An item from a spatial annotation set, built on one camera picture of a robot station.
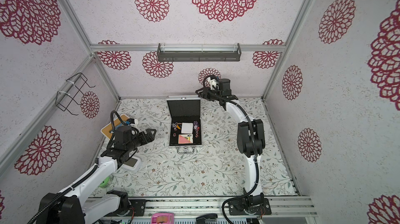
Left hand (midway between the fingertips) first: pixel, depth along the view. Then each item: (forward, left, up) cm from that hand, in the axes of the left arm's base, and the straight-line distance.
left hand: (151, 133), depth 86 cm
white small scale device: (-14, +9, -8) cm, 19 cm away
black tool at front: (-38, -31, -10) cm, 50 cm away
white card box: (+9, -19, -9) cm, 23 cm away
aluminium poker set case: (+20, -17, -3) cm, 26 cm away
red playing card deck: (+2, -18, -10) cm, 21 cm away
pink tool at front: (-38, -11, -7) cm, 41 cm away
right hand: (+23, -25, +10) cm, 36 cm away
